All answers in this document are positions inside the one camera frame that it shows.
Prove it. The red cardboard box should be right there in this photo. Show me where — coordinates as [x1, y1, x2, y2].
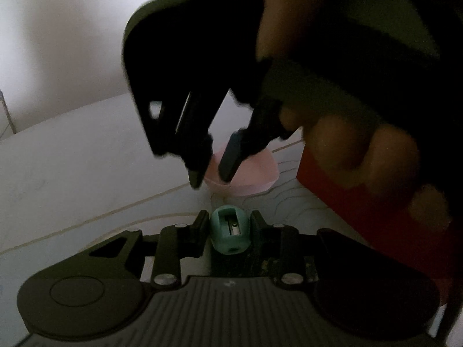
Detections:
[296, 148, 453, 279]

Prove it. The pink heart-shaped dish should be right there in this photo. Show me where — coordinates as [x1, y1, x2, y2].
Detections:
[203, 141, 280, 198]

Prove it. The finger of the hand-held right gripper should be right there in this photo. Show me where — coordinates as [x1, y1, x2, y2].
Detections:
[125, 76, 225, 190]
[217, 96, 294, 185]

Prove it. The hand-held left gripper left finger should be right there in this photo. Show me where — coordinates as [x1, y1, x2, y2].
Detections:
[67, 210, 211, 290]

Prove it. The teal pencil sharpener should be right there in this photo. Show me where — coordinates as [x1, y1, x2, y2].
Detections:
[210, 204, 251, 255]

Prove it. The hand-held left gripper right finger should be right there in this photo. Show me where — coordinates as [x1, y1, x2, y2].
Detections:
[251, 210, 366, 287]

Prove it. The person's right hand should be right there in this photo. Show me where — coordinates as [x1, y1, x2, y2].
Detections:
[258, 0, 456, 231]

